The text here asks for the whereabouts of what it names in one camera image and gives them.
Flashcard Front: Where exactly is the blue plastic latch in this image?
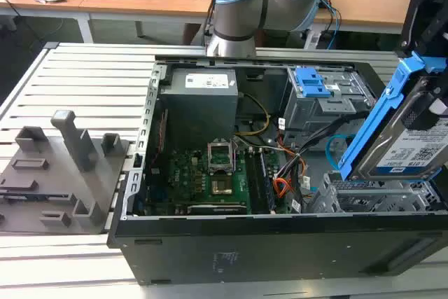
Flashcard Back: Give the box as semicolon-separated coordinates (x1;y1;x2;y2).
295;67;332;99

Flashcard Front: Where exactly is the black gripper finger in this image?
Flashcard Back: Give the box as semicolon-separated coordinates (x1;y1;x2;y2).
402;76;448;130

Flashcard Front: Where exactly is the blue disk wire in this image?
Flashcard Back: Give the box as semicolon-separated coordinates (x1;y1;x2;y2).
325;135;351;174

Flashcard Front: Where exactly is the RAM stick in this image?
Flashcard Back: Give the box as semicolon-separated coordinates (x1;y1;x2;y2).
244;150;278;214

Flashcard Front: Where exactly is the black open PC case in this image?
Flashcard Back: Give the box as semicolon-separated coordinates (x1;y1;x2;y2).
106;54;448;286

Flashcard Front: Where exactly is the grey metal drive cage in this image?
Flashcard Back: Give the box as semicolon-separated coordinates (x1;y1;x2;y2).
283;66;378;143

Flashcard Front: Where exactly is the metal socket cover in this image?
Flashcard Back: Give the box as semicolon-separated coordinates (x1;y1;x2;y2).
207;140;235;174

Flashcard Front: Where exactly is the hard disk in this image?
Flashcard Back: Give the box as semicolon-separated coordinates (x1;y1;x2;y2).
337;50;448;183

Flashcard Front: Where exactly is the orange wire bundle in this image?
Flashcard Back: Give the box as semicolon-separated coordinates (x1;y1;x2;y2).
272;137;306;206

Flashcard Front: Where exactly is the grey power supply unit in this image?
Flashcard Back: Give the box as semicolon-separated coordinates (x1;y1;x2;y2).
159;67;239;143

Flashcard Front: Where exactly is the grey metal disk bay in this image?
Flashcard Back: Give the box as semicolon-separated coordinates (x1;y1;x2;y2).
307;172;442;214

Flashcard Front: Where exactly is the black graphics card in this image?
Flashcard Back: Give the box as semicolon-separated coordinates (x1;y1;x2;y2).
187;202;248;216

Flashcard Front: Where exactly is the CPU socket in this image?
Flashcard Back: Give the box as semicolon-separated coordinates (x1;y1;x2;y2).
209;176;235;197

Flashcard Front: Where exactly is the green motherboard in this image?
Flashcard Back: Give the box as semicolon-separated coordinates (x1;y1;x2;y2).
145;148;302;216

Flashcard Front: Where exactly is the black cable bundle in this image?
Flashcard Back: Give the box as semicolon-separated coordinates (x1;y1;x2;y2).
276;113;369;181

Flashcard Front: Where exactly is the yellow wire bundle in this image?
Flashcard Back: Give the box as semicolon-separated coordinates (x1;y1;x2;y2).
233;92;272;137

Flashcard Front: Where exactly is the grey parts rack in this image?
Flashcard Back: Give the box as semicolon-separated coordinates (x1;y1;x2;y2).
0;109;131;235

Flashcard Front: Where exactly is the blue cable behind arm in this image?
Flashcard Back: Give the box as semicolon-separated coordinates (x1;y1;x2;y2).
320;0;343;50

